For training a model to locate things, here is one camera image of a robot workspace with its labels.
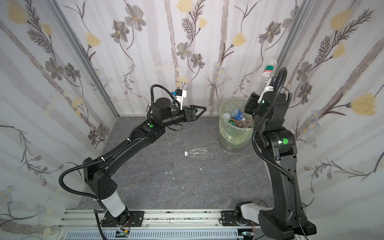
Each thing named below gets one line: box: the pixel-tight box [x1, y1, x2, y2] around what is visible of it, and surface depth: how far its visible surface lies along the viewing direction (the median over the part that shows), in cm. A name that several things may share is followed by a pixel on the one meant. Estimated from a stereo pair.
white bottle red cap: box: [222, 112, 231, 122], surface depth 96 cm
